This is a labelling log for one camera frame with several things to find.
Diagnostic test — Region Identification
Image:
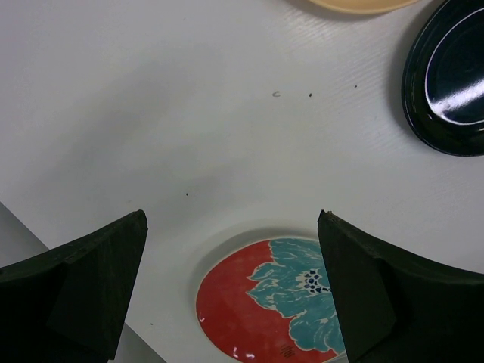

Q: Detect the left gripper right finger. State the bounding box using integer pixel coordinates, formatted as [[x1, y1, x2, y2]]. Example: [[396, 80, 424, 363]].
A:
[[318, 211, 483, 362]]

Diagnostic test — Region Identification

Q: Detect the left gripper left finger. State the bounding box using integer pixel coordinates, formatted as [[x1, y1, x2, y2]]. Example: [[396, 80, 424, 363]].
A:
[[1, 210, 147, 362]]

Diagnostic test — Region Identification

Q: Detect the red teal floral plate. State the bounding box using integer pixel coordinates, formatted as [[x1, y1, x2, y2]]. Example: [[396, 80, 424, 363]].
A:
[[191, 224, 347, 362]]

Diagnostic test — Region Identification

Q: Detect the black glossy plate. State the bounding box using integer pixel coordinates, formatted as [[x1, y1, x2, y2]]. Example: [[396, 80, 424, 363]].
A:
[[402, 0, 483, 157]]

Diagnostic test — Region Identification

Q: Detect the yellow plastic plate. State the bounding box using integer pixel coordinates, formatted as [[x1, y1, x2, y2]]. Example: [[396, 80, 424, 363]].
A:
[[310, 0, 418, 15]]

